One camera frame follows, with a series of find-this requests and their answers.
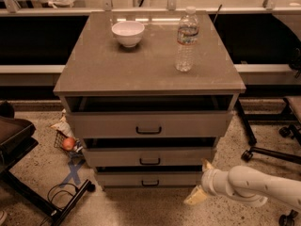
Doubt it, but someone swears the black cable on floor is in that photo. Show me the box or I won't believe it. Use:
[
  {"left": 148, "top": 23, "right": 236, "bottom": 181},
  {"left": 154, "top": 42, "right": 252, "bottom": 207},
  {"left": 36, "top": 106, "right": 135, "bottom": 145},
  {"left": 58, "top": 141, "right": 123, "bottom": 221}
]
[{"left": 39, "top": 182, "right": 80, "bottom": 226}]

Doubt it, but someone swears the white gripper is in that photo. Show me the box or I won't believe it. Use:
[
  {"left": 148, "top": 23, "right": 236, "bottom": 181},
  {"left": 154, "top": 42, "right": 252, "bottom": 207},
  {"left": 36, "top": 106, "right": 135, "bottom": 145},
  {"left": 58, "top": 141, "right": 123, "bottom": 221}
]
[{"left": 183, "top": 159, "right": 234, "bottom": 205}]

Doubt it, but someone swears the clear plastic water bottle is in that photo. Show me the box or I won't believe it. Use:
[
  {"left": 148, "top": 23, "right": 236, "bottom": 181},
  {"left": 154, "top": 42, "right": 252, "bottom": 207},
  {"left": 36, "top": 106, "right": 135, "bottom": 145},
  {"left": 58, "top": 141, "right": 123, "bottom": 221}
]
[{"left": 175, "top": 7, "right": 199, "bottom": 73}]

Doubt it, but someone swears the black chair left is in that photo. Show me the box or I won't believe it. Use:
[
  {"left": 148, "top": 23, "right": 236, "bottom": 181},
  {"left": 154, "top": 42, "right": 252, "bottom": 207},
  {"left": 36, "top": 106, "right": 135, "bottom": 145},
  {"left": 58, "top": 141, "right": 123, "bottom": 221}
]
[{"left": 1, "top": 100, "right": 95, "bottom": 226}]

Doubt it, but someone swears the black wire basket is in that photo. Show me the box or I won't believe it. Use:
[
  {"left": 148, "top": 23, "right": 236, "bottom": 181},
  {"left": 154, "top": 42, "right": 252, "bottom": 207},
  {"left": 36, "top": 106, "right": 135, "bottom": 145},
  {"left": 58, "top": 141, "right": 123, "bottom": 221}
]
[{"left": 54, "top": 131, "right": 83, "bottom": 158}]

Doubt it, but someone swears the white ceramic bowl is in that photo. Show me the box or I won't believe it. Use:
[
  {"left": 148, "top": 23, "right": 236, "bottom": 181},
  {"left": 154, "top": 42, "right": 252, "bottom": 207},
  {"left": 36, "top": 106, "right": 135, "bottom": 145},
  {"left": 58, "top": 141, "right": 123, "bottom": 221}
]
[{"left": 111, "top": 21, "right": 145, "bottom": 48}]

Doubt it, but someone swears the blue tape cross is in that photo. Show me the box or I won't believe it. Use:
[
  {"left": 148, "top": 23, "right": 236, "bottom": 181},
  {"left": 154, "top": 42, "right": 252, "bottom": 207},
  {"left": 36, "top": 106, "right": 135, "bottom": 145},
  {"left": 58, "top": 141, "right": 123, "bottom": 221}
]
[{"left": 61, "top": 159, "right": 86, "bottom": 186}]

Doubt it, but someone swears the metal railing frame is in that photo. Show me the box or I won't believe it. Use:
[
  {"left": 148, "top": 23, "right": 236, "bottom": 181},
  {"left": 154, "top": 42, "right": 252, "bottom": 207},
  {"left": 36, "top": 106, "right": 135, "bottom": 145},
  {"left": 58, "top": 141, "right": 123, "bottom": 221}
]
[{"left": 0, "top": 0, "right": 301, "bottom": 17}]

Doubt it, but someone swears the grey drawer cabinet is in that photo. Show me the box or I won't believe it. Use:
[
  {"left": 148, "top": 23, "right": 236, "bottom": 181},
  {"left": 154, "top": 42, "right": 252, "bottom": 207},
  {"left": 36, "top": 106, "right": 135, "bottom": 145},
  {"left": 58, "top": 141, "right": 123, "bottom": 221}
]
[{"left": 54, "top": 11, "right": 246, "bottom": 175}]

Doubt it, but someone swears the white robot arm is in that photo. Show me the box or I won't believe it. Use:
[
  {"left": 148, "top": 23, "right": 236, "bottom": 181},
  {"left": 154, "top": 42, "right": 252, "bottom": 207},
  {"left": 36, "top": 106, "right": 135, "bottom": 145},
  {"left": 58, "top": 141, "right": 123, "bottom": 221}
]
[{"left": 184, "top": 159, "right": 301, "bottom": 212}]

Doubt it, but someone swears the crumpled snack bag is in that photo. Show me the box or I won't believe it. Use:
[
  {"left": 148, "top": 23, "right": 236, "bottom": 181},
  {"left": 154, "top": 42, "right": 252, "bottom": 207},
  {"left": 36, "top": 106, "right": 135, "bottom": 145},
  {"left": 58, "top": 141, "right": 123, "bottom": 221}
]
[{"left": 52, "top": 109, "right": 74, "bottom": 137}]

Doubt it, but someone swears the grey drawer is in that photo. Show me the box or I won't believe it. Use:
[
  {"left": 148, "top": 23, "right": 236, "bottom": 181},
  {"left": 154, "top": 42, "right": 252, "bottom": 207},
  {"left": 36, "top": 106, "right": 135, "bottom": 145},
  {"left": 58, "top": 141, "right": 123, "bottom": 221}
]
[
  {"left": 66, "top": 112, "right": 232, "bottom": 138},
  {"left": 95, "top": 171, "right": 202, "bottom": 187},
  {"left": 83, "top": 147, "right": 216, "bottom": 167}
]

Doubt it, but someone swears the red apple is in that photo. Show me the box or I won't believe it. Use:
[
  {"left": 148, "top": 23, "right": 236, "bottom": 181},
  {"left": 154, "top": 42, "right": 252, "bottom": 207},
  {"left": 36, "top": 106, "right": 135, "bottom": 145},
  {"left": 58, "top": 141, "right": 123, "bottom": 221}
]
[{"left": 62, "top": 137, "right": 75, "bottom": 151}]

